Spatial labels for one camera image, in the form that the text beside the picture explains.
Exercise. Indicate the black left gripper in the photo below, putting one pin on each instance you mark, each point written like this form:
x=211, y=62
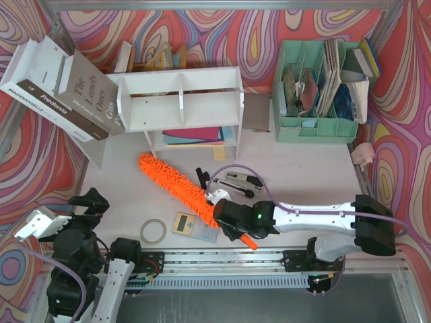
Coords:
x=81, y=219

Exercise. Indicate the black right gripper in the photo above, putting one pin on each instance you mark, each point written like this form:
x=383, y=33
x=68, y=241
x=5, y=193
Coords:
x=221, y=215

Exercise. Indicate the orange microfiber duster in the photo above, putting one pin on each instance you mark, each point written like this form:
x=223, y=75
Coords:
x=178, y=185

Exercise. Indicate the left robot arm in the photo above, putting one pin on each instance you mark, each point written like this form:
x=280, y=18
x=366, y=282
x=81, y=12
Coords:
x=85, y=285

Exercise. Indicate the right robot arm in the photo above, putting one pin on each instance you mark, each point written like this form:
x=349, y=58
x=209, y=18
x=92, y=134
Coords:
x=362, y=225

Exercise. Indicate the white wooden bookshelf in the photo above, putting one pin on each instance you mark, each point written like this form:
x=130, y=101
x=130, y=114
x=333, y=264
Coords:
x=157, y=101

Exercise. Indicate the black silver stapler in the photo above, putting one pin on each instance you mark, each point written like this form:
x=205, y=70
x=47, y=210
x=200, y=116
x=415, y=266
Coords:
x=246, y=181

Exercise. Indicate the masking tape roll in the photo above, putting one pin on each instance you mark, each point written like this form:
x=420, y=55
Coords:
x=153, y=231

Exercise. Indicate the yellow grey calculator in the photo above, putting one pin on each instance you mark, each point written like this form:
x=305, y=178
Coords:
x=192, y=226

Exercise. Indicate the black binder clip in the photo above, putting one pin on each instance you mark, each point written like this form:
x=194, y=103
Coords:
x=203, y=178

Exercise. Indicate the yellow sticky note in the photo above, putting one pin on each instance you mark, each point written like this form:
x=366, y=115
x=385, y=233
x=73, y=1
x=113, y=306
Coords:
x=219, y=153

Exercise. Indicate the stack of coloured paper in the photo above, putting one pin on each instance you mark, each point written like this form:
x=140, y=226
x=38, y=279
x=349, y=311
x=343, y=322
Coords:
x=197, y=136

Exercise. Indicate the grey cardboard sheet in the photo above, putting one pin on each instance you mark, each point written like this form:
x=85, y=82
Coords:
x=256, y=112

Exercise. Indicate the brown Lonely Ones book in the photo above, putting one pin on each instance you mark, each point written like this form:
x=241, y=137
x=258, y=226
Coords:
x=87, y=91

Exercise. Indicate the pink piggy figure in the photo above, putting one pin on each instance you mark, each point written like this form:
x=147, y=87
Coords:
x=363, y=155

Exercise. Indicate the Fredonia book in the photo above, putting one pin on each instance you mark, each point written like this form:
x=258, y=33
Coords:
x=51, y=59

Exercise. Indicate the green desk organizer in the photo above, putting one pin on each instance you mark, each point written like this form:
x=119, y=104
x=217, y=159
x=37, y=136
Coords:
x=300, y=94

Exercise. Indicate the white Mademoiselle book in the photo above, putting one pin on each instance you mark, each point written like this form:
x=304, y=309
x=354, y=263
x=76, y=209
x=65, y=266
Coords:
x=23, y=70

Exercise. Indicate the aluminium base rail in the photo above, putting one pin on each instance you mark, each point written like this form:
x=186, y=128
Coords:
x=266, y=261

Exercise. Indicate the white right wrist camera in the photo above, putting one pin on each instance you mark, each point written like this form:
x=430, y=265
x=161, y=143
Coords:
x=214, y=197

